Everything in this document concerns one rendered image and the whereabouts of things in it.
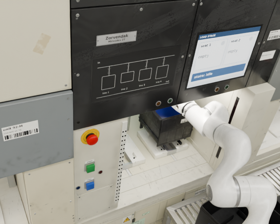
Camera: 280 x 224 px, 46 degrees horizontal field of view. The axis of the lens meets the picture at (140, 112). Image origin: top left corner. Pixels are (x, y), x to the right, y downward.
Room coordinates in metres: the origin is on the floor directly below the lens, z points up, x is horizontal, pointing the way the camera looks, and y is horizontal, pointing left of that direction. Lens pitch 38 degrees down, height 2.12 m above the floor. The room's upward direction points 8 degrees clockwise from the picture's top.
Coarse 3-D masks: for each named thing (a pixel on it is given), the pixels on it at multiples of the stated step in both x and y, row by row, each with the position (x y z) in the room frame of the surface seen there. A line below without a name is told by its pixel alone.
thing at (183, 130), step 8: (152, 112) 1.28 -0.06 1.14; (144, 120) 1.35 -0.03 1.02; (152, 120) 1.29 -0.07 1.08; (160, 120) 1.23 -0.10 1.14; (168, 120) 1.25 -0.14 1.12; (176, 120) 1.28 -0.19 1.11; (184, 120) 1.31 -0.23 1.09; (152, 128) 1.28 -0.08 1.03; (160, 128) 1.23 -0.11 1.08; (168, 128) 1.26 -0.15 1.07; (176, 128) 1.29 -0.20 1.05; (184, 128) 1.31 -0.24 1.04; (152, 136) 1.27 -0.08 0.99; (160, 136) 1.24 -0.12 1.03; (168, 136) 1.26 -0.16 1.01; (176, 136) 1.29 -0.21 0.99; (184, 136) 1.32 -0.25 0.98; (160, 144) 1.24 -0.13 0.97
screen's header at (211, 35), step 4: (244, 28) 1.13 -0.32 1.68; (248, 28) 1.14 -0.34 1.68; (252, 28) 1.15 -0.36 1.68; (256, 28) 1.16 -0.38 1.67; (216, 32) 1.06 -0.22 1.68; (220, 32) 1.07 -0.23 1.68; (224, 32) 1.08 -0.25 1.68; (228, 32) 1.09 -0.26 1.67; (232, 32) 1.10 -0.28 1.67; (236, 32) 1.11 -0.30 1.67; (240, 32) 1.12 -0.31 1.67; (244, 32) 1.13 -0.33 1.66; (200, 36) 1.02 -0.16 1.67; (204, 36) 1.03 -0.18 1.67; (208, 36) 1.04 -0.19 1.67; (212, 36) 1.05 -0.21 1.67; (216, 36) 1.06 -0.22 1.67; (220, 36) 1.07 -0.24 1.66
